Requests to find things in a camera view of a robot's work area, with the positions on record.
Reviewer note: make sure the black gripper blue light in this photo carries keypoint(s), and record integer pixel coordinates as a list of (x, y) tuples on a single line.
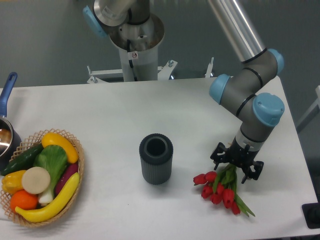
[(239, 156)]

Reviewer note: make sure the red tulip bouquet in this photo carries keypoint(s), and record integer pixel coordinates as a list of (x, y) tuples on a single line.
[(221, 187)]

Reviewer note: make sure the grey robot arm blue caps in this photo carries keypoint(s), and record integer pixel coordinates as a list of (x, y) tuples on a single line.
[(241, 94)]

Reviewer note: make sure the dark grey ribbed vase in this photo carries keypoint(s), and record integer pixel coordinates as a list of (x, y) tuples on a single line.
[(156, 157)]

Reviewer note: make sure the black device at table edge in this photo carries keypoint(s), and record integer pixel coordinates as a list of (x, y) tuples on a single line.
[(311, 212)]

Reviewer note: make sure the purple eggplant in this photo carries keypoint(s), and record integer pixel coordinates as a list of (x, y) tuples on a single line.
[(69, 171)]

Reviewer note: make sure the green bok choy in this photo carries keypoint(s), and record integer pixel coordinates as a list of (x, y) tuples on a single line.
[(52, 158)]

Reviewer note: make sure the beige round disc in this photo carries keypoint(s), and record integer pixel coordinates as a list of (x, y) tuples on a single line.
[(36, 180)]

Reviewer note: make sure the yellow banana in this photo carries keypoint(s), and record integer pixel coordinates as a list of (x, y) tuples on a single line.
[(56, 206)]

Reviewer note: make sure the green cucumber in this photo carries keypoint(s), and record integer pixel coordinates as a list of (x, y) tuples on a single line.
[(23, 161)]

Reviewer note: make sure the orange fruit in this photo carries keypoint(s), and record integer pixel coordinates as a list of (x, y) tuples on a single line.
[(23, 200)]

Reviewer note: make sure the yellow bell pepper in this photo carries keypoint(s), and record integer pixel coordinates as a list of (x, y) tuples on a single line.
[(12, 182)]

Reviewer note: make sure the white metal base frame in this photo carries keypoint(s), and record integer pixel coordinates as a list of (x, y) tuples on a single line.
[(170, 71)]

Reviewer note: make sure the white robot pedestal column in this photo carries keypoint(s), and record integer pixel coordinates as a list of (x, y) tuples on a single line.
[(138, 48)]

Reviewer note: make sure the blue handled saucepan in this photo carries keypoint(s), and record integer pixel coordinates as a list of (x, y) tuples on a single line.
[(9, 138)]

